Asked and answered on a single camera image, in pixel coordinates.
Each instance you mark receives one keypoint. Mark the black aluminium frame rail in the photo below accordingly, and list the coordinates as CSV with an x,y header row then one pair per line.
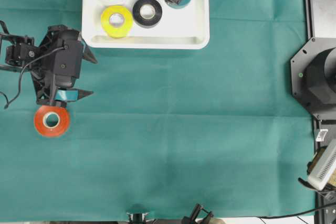
x,y
309,19

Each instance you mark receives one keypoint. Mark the teal tape roll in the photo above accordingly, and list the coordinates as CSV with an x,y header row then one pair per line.
x,y
180,5

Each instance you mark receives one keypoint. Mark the green table cloth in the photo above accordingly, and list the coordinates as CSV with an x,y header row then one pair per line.
x,y
165,130

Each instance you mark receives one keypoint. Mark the dark object bottom edge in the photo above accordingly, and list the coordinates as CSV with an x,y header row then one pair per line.
x,y
202,216

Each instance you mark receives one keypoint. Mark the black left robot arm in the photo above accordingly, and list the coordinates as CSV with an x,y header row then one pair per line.
x,y
21,53

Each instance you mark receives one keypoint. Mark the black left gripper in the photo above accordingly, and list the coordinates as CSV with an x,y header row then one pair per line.
x,y
54,76

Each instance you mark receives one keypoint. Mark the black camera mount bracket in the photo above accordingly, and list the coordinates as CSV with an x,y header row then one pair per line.
x,y
137,218

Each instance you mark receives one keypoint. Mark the white plastic tray case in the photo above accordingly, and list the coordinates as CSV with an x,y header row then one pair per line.
x,y
186,28

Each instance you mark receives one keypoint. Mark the yellow tape roll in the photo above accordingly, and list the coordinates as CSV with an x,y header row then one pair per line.
x,y
116,21

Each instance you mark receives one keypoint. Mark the black tape roll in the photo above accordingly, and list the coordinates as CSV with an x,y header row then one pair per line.
x,y
147,13

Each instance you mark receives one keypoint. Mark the white vented device box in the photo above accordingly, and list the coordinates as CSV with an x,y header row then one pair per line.
x,y
324,168

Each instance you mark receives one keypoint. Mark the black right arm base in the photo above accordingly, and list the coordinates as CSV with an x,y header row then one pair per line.
x,y
313,77

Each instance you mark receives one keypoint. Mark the orange tape roll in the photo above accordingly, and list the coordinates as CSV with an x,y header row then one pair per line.
x,y
40,121

